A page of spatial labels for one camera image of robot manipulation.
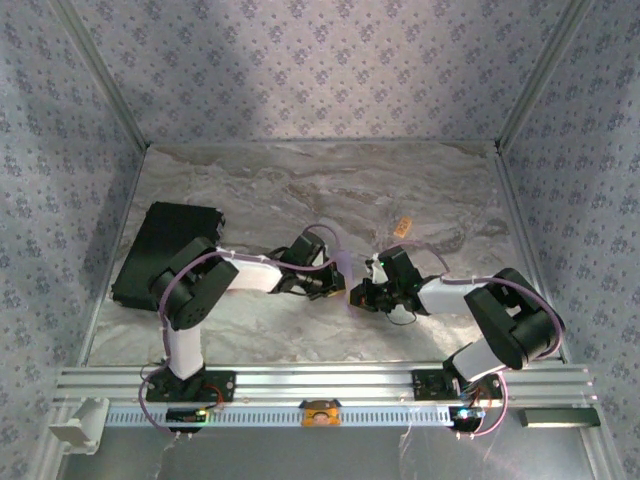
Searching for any white plastic bracket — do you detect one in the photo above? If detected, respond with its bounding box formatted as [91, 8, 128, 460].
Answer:
[47, 397, 110, 456]

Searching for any aluminium side rail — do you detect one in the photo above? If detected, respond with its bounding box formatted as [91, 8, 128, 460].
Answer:
[493, 144, 571, 362]
[77, 144, 151, 369]

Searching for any aluminium corner post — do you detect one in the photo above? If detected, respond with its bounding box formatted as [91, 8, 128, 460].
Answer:
[494, 0, 597, 151]

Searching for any aluminium rear rail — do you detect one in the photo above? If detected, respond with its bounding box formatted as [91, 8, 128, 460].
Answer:
[144, 138, 501, 150]

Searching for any cartoon face sticker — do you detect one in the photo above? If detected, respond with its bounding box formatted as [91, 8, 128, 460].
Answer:
[299, 398, 344, 429]

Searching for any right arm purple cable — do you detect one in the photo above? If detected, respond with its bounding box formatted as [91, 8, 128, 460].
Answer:
[399, 241, 566, 440]

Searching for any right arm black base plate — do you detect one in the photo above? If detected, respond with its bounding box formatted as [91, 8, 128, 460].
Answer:
[411, 367, 504, 402]

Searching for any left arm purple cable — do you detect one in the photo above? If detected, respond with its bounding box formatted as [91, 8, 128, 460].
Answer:
[138, 223, 347, 442]

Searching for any lilac paper sheet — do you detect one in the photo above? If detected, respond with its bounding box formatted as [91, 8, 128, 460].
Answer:
[335, 248, 361, 321]

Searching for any black rectangular box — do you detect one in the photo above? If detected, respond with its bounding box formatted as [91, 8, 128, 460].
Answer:
[110, 201, 227, 314]

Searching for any slotted grey cable duct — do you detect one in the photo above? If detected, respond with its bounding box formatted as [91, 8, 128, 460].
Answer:
[103, 403, 457, 429]

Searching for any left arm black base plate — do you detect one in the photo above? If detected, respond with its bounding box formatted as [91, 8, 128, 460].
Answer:
[144, 368, 237, 404]

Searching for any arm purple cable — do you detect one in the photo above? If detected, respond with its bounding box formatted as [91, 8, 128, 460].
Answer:
[399, 241, 566, 440]
[138, 223, 347, 442]

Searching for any aluminium mounting rail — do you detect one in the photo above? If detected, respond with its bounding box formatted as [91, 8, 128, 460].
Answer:
[52, 363, 596, 405]

